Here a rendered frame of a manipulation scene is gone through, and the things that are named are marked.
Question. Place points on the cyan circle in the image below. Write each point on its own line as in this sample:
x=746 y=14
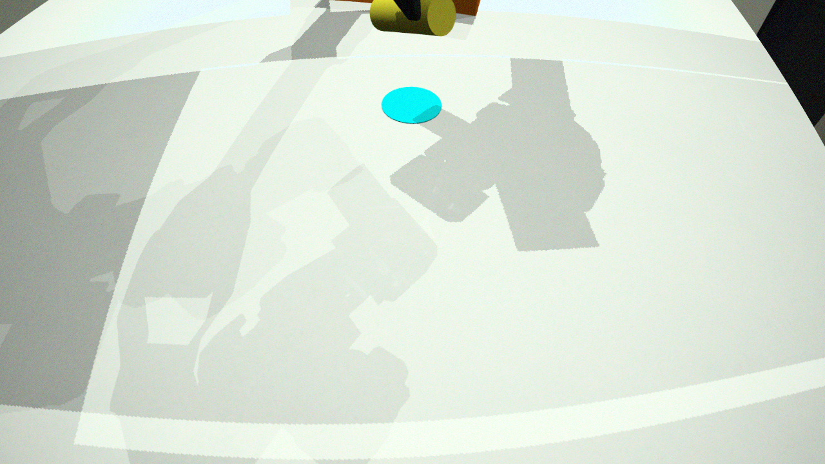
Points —
x=411 y=105

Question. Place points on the yellow cylinder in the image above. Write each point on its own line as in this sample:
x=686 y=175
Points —
x=437 y=17

